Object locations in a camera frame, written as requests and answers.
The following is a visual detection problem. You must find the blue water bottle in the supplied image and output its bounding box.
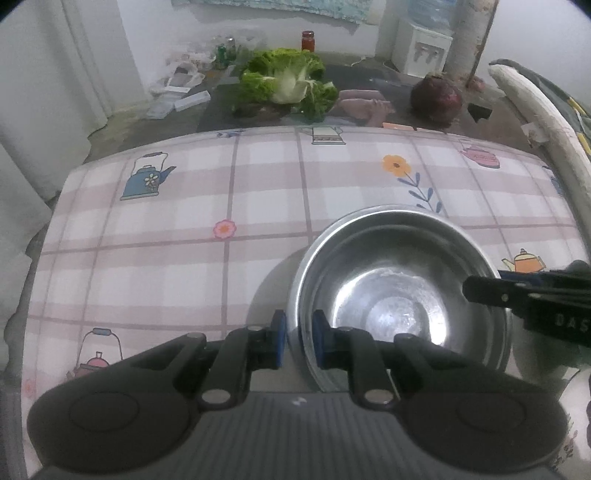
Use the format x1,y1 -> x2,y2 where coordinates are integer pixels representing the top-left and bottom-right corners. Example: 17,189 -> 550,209
408,0 -> 456,34

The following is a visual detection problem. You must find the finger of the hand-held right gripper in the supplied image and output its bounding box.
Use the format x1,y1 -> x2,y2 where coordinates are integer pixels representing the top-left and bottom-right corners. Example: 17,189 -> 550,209
462,260 -> 591,309

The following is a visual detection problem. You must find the white curtain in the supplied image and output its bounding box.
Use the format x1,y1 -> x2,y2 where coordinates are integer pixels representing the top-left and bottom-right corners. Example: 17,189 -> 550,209
0,0 -> 149,206

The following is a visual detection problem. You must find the dark low table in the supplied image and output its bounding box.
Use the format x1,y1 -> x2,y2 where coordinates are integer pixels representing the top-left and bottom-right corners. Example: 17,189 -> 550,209
88,50 -> 548,155

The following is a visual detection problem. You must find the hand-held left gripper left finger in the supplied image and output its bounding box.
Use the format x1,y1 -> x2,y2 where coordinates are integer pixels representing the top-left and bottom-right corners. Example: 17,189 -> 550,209
126,309 -> 288,410

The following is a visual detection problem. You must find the shiny steel bowl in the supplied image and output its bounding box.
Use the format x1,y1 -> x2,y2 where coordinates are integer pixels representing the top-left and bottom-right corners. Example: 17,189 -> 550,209
286,205 -> 514,393

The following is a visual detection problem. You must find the red cabbage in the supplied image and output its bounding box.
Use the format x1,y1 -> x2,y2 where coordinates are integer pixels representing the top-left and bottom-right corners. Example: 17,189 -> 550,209
410,72 -> 464,128

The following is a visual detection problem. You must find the green leafy lettuce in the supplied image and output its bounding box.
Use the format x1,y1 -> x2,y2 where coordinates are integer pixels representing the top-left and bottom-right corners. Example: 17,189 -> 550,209
232,48 -> 341,119

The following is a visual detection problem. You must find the white water dispenser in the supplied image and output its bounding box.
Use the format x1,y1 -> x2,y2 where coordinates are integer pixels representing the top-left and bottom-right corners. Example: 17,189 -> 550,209
391,17 -> 454,77

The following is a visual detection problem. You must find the white plastic box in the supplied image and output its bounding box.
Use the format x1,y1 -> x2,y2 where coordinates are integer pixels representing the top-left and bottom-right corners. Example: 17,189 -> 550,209
174,90 -> 212,112

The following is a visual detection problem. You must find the white plastic bag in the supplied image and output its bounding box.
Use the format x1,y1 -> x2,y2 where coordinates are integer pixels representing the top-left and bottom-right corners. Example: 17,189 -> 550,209
156,59 -> 207,94

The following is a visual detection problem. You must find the white textured pole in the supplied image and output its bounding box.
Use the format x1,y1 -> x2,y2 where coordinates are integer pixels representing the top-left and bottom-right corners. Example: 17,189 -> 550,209
442,0 -> 498,89

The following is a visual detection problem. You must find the pink plaid teapot-print tablecloth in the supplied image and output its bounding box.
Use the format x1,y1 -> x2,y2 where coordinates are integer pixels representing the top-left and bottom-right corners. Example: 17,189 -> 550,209
25,126 -> 589,480

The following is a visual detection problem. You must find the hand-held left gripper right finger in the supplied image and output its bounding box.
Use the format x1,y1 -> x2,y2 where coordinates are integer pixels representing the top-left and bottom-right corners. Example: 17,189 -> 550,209
311,309 -> 468,410

